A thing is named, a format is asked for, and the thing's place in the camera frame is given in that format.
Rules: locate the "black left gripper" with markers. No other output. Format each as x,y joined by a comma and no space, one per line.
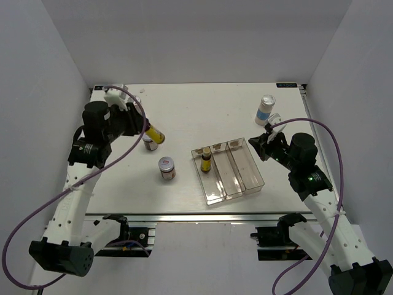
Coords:
134,119

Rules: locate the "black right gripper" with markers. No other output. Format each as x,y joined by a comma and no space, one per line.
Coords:
261,145

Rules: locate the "yellow label sauce bottle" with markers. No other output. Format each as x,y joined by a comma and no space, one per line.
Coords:
206,160

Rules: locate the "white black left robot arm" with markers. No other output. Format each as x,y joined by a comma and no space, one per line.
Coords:
63,247

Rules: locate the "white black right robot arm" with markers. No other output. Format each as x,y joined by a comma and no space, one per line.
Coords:
351,268

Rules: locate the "clear acrylic three-compartment organizer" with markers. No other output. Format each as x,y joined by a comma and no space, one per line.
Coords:
233,173

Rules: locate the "brown spice jar white lid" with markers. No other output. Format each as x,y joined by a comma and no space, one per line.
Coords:
167,168

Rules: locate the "blue table corner sticker right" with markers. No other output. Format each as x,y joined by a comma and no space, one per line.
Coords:
286,85

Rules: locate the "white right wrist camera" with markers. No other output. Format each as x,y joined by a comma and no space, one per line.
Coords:
271,126

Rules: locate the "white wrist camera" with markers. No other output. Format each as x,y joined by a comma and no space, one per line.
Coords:
271,126
113,96

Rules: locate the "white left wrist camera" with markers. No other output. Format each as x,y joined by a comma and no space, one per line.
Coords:
113,96

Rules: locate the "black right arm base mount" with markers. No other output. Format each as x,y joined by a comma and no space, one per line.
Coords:
271,245

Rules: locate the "aluminium table front rail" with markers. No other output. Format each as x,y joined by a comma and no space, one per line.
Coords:
193,217

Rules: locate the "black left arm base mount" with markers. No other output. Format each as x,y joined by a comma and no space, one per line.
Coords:
138,243

